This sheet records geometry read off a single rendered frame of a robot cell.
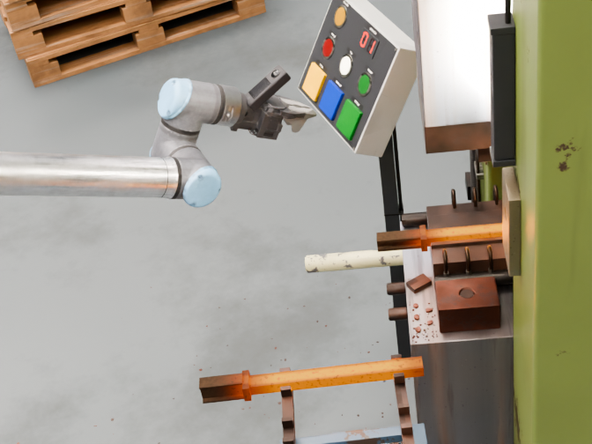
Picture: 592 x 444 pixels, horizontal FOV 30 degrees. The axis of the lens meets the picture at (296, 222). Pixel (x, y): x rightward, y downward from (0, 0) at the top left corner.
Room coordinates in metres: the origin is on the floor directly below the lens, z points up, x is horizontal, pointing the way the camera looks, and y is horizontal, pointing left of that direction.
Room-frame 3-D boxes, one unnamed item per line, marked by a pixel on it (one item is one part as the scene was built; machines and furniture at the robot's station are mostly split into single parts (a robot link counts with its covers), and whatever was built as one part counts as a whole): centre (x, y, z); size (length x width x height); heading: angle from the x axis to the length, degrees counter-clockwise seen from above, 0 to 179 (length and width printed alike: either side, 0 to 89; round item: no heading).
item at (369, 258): (2.10, -0.23, 0.62); 0.44 x 0.05 x 0.05; 83
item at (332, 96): (2.27, -0.14, 1.01); 0.07 x 0.05 x 0.07; 18
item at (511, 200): (1.42, -0.36, 1.27); 0.09 x 0.02 x 0.17; 173
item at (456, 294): (1.56, -0.31, 0.95); 0.12 x 0.09 x 0.07; 83
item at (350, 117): (2.18, -0.17, 1.01); 0.07 x 0.05 x 0.07; 18
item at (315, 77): (2.37, -0.11, 1.01); 0.07 x 0.05 x 0.07; 18
